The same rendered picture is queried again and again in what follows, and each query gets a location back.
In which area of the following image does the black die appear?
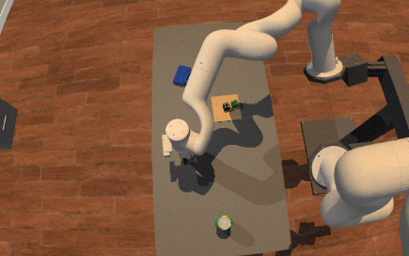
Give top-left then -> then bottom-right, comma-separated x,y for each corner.
223,103 -> 230,111

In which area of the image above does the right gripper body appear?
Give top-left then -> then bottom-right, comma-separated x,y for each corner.
178,151 -> 191,160

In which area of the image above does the tan flat mat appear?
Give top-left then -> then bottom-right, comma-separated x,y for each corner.
211,94 -> 242,122

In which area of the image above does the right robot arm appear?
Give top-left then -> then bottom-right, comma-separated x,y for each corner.
162,0 -> 343,157

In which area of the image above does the green die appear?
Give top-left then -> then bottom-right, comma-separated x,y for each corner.
231,100 -> 239,108

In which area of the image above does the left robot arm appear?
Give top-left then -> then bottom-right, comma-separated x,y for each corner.
311,137 -> 409,256

